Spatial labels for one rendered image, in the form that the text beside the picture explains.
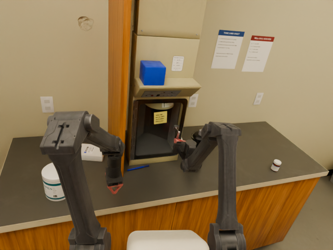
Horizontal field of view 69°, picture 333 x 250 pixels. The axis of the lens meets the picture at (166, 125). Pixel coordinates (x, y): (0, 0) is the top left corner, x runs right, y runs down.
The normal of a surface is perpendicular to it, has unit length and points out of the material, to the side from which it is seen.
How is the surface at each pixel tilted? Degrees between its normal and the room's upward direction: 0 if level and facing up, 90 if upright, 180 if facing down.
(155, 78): 90
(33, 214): 0
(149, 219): 90
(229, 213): 51
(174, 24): 90
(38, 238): 90
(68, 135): 21
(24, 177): 0
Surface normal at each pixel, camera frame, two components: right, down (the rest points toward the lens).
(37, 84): 0.31, 0.52
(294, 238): 0.12, -0.85
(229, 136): 0.20, -0.13
